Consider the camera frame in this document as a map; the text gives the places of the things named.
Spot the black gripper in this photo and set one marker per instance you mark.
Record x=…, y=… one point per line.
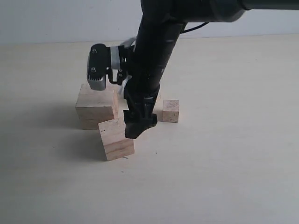
x=139, y=115

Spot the second largest wooden cube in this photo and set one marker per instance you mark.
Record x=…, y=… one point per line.
x=115, y=144

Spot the smallest wooden cube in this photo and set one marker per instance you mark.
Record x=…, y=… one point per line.
x=170, y=112

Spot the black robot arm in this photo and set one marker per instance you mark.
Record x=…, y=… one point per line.
x=161, y=24

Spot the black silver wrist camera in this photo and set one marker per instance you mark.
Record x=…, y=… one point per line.
x=106, y=64

